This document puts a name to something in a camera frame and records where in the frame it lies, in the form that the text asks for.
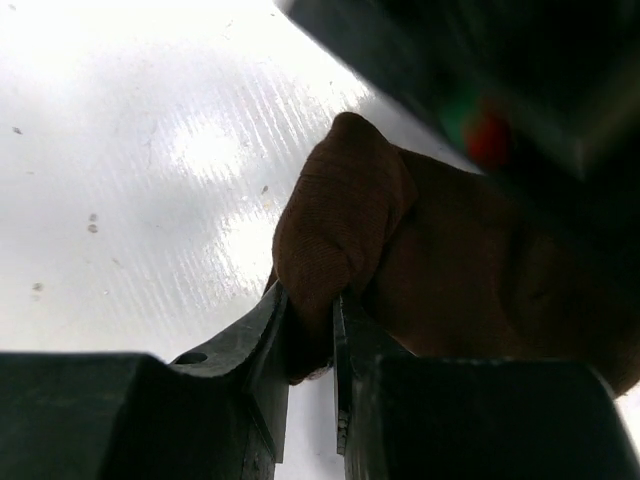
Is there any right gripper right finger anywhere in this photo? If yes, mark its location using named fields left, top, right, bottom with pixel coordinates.
left=333, top=293, right=633, bottom=479

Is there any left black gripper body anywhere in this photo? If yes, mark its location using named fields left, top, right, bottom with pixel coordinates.
left=281, top=1, right=639, bottom=235

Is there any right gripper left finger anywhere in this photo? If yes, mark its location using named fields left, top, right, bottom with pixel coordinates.
left=1, top=285, right=289, bottom=479

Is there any brown striped-cuff sock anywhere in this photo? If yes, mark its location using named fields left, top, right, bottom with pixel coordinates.
left=270, top=112, right=639, bottom=395

